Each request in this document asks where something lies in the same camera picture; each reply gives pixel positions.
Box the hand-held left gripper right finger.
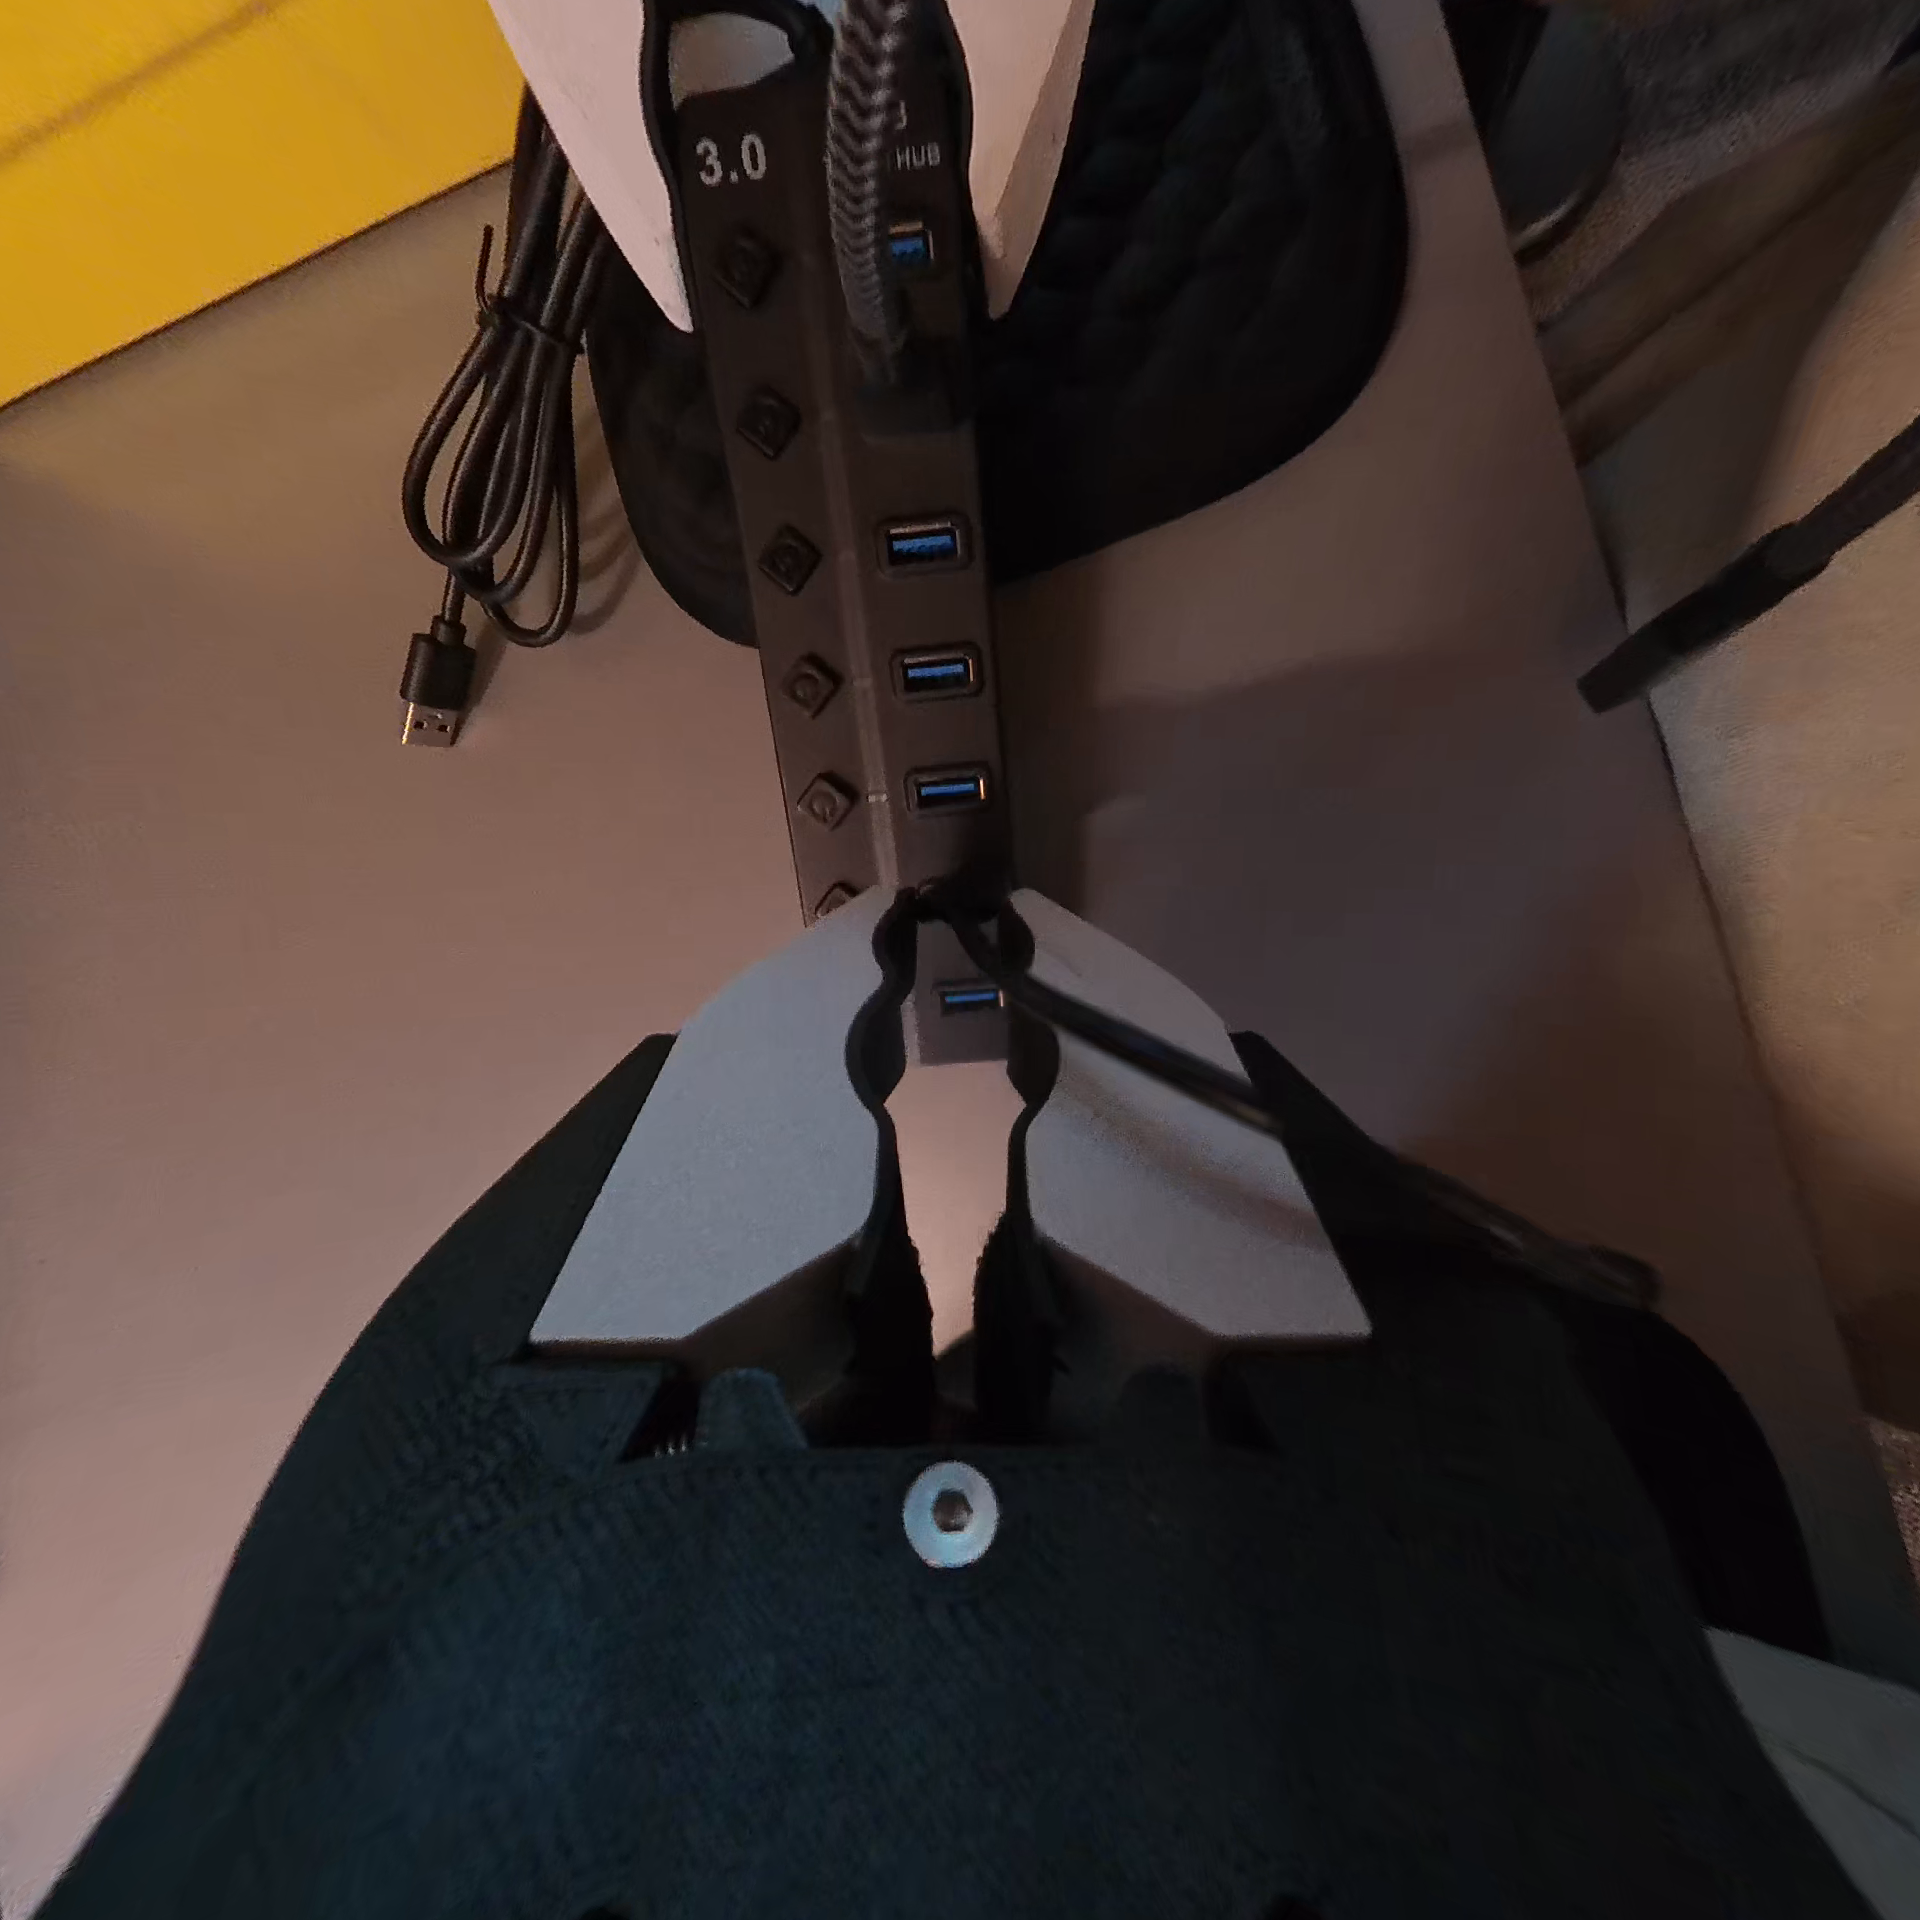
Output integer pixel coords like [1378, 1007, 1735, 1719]
[982, 885, 1377, 1367]

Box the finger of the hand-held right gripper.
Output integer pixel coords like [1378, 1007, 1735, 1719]
[492, 0, 710, 336]
[961, 0, 1100, 321]

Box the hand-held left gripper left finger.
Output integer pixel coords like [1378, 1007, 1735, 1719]
[529, 897, 922, 1367]

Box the black hub cable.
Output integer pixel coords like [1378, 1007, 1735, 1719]
[892, 885, 1659, 1307]

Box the braided usb cable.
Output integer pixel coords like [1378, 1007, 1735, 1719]
[815, 0, 986, 436]

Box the thin black cable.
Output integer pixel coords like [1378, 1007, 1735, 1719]
[397, 90, 617, 753]

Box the yellow plastic bin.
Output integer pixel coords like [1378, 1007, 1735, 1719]
[0, 0, 529, 408]

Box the black usb hub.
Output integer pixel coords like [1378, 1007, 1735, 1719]
[661, 0, 1028, 1071]

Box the black quilted pad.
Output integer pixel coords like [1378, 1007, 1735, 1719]
[585, 0, 1412, 648]

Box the dark round object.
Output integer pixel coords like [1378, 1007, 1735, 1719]
[1500, 0, 1642, 260]

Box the beige cloth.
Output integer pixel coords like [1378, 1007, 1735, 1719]
[1439, 0, 1920, 1653]

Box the black strap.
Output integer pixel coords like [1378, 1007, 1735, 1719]
[1575, 450, 1920, 714]

